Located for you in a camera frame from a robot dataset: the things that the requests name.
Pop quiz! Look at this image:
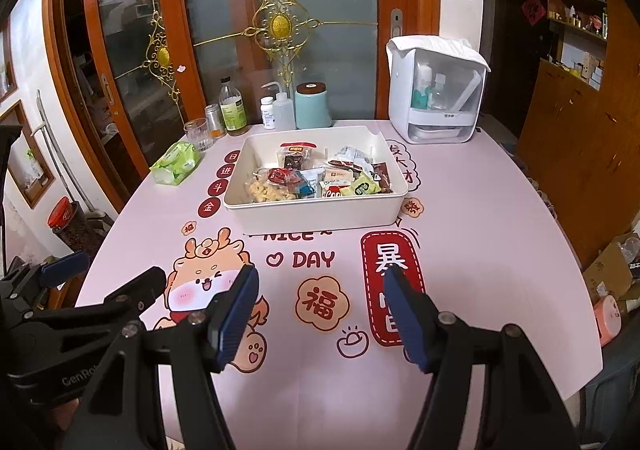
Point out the red paper decoration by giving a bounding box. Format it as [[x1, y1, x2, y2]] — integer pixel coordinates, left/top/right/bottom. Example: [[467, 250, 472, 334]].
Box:
[[520, 0, 546, 28]]

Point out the clear grey white packet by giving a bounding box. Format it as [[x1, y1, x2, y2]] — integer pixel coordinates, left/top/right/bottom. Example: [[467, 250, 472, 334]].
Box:
[[332, 145, 373, 165]]

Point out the glass bottle green label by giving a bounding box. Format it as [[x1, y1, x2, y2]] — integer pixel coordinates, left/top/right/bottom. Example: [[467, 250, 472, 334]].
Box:
[[218, 76, 249, 137]]

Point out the pink printed tablecloth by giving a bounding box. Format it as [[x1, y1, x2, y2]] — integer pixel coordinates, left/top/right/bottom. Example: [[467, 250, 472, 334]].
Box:
[[75, 119, 606, 450]]

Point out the wooden framed glass door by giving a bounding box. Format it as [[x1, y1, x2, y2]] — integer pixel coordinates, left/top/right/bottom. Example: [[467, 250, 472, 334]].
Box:
[[47, 0, 206, 211], [155, 0, 441, 125]]

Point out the dark snack packet red edge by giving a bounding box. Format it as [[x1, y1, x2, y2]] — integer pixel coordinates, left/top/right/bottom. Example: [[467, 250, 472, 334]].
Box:
[[280, 142, 317, 171]]

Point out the cardboard box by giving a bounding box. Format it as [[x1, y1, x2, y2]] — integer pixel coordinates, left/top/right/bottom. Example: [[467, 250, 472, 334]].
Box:
[[582, 232, 640, 303]]

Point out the puffed rice cake packet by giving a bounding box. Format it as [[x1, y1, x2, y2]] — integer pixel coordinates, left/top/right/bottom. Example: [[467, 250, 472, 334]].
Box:
[[245, 180, 296, 205]]

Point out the white bottle teal label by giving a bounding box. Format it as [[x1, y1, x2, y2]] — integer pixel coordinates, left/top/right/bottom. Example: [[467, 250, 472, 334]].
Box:
[[412, 64, 433, 109]]

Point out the white squeeze wash bottle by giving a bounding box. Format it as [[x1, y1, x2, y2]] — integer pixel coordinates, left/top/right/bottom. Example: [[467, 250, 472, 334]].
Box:
[[260, 81, 297, 131]]

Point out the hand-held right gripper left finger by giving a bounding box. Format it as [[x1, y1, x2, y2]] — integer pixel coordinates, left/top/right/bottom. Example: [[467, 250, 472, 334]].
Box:
[[62, 264, 261, 450]]

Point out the brown chocolate packet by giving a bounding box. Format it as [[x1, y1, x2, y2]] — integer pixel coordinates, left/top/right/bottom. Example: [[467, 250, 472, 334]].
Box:
[[372, 162, 393, 193]]

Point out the white pill bottle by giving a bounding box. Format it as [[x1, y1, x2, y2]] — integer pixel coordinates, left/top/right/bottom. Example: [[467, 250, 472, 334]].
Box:
[[260, 96, 277, 131]]

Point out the red lid jar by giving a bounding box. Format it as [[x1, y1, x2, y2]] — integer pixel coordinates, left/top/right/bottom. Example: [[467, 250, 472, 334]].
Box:
[[47, 196, 103, 258]]

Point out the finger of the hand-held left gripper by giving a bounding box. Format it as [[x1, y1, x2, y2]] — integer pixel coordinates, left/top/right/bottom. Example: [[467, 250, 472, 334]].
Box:
[[30, 267, 167, 331], [0, 251, 91, 303]]

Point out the glass cup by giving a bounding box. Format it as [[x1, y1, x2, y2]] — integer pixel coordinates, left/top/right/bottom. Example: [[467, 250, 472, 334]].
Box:
[[183, 118, 215, 153]]

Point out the green snack packet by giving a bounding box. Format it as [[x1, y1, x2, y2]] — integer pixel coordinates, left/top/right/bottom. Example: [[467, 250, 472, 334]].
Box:
[[352, 177, 382, 197]]

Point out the white plastic bin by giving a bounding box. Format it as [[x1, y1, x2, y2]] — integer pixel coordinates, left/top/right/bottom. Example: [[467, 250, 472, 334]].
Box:
[[222, 125, 410, 231]]

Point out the clear plastic bottle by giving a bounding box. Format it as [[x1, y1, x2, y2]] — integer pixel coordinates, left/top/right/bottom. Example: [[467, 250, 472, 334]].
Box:
[[429, 74, 448, 110]]

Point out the wooden cabinet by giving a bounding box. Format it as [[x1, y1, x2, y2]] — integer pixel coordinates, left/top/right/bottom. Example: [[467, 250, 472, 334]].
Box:
[[515, 0, 640, 271]]

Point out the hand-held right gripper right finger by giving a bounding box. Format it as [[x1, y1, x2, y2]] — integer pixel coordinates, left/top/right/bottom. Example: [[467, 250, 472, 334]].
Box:
[[382, 264, 568, 450]]

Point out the green tissue pack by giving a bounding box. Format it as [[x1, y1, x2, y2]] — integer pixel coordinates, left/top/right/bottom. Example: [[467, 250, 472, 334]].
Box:
[[150, 141, 202, 187]]

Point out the white storage box clear door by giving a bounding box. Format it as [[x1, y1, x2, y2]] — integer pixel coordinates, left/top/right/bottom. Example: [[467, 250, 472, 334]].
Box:
[[386, 34, 492, 145]]

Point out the wooden picture frame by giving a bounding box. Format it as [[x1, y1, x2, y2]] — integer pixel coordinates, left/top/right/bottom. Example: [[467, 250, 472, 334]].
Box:
[[0, 100, 56, 209]]

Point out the small metal can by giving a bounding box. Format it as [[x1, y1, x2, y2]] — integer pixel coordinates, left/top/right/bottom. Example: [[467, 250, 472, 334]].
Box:
[[205, 103, 227, 137]]

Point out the teal canister brown lid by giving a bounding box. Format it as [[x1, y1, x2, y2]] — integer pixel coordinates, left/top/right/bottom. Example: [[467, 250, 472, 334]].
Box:
[[294, 82, 333, 129]]

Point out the pink plastic container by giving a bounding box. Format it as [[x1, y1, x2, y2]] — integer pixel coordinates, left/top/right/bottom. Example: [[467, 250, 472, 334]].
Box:
[[592, 295, 623, 348]]

